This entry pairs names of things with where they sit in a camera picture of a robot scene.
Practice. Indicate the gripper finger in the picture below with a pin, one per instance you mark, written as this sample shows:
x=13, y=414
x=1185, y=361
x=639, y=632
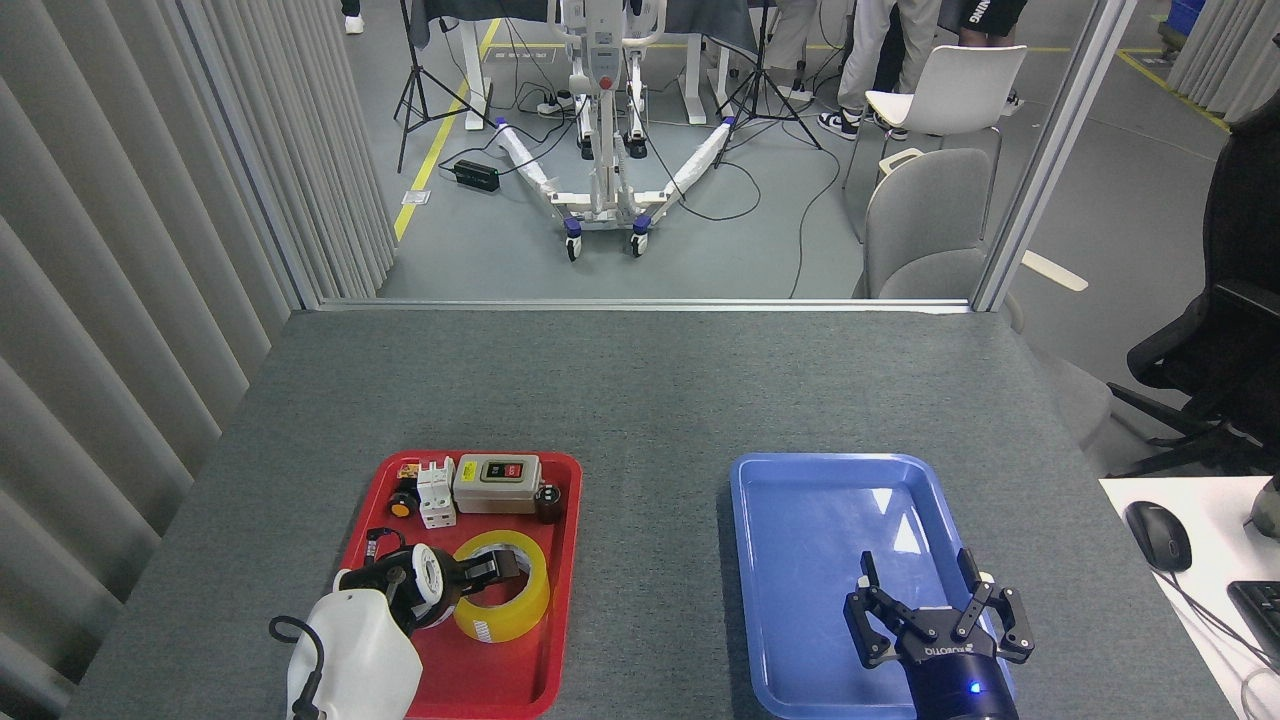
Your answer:
x=870, y=625
x=1008, y=620
x=500, y=568

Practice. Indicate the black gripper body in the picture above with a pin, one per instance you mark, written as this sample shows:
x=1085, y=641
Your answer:
x=955, y=685
x=458, y=580

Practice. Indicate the yellow tape roll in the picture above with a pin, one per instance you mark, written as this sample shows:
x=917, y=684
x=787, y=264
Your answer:
x=510, y=620

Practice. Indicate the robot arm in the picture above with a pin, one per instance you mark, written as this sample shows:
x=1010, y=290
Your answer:
x=350, y=650

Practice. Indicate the white circuit breaker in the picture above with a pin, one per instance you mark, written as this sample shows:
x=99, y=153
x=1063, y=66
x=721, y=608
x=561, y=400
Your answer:
x=437, y=500

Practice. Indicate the black orange push button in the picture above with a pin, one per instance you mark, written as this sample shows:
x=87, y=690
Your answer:
x=401, y=507

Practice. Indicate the blue plastic tray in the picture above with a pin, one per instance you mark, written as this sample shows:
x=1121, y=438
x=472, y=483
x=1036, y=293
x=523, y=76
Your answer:
x=800, y=560

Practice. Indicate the red plastic tray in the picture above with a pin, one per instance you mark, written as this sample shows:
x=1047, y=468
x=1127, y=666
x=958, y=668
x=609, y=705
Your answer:
x=470, y=680

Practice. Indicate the black computer mouse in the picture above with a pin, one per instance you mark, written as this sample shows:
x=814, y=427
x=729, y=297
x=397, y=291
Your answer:
x=1160, y=538

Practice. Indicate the white desk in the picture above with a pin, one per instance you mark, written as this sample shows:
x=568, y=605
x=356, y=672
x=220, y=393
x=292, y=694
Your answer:
x=1215, y=545

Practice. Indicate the black keyboard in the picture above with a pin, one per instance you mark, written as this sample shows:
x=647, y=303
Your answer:
x=1262, y=615

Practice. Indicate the grey rounded desk object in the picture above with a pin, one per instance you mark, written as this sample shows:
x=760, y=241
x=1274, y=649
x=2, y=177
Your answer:
x=1268, y=505

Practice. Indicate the cream floor strip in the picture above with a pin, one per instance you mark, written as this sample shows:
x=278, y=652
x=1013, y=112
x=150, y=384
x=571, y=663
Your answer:
x=1055, y=271

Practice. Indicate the white wheeled stand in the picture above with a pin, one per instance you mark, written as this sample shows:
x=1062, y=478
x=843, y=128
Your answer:
x=605, y=190

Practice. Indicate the black power adapter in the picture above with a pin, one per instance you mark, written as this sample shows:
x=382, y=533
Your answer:
x=476, y=176

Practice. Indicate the grey upholstered chair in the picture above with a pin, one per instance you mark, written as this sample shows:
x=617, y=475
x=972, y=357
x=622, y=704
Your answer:
x=925, y=220

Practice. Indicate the black office chair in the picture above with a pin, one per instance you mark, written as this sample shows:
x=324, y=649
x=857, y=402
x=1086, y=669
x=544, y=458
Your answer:
x=1245, y=250

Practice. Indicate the grey pleated curtain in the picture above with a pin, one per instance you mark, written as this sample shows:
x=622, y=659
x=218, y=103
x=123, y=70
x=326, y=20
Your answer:
x=1230, y=50
x=100, y=250

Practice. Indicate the black tripod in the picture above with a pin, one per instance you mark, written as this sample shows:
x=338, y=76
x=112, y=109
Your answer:
x=407, y=60
x=762, y=60

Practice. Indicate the white plastic chair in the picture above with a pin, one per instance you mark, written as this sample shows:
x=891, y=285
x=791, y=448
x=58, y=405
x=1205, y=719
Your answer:
x=950, y=90

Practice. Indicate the person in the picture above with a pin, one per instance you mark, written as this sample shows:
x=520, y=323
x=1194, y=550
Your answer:
x=790, y=30
x=990, y=15
x=870, y=50

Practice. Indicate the blue bin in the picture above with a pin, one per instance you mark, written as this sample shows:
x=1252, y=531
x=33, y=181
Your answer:
x=1185, y=20

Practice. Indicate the grey push button switch box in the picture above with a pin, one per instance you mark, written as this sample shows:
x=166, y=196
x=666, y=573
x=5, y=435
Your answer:
x=497, y=497

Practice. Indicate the dark round knob switch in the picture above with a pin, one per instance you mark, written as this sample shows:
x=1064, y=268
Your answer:
x=548, y=506

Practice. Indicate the silver aluminium post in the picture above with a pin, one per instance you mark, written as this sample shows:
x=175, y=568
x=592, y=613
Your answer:
x=1050, y=160

